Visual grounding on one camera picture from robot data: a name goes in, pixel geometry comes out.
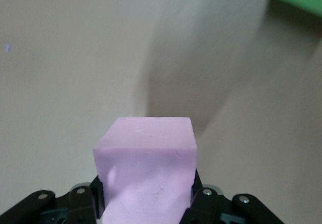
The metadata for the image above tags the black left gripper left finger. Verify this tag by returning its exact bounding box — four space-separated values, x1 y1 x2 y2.
67 175 106 224

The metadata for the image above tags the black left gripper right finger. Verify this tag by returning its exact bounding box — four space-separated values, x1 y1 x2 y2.
183 170 223 224

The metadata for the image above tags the pink foam block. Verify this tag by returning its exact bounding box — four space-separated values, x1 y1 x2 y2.
93 116 198 224

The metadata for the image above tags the paper table cover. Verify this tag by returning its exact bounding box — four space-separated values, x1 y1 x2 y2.
0 0 322 224

